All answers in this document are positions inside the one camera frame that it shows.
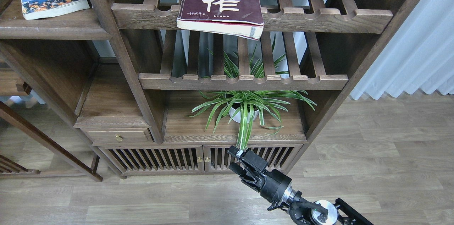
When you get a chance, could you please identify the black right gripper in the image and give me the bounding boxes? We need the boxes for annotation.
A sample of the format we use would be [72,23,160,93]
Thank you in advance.
[227,146,302,208]

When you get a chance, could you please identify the maroon book white characters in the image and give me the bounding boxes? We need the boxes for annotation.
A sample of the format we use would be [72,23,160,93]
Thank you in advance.
[177,0,264,40]

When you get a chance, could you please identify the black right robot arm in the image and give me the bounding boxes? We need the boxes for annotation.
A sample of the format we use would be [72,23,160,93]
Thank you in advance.
[227,146,372,225]

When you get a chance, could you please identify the white plant pot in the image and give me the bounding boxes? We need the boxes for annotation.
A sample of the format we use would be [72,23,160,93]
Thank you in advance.
[229,106,259,123]

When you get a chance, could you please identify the green spider plant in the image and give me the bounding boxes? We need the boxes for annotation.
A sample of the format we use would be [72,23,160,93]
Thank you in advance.
[187,33,317,161]

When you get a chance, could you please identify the dark wooden bookshelf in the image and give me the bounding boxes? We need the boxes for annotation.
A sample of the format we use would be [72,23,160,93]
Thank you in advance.
[1,0,420,178]

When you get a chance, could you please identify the brass drawer knob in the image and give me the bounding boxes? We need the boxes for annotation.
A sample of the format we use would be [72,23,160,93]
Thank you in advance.
[115,135,123,142]

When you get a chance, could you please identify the white pleated curtain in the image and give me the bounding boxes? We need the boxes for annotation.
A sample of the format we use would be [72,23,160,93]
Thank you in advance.
[350,0,454,99]

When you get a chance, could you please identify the dark wooden chair frame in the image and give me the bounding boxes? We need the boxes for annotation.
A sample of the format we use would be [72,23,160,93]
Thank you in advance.
[0,102,103,182]

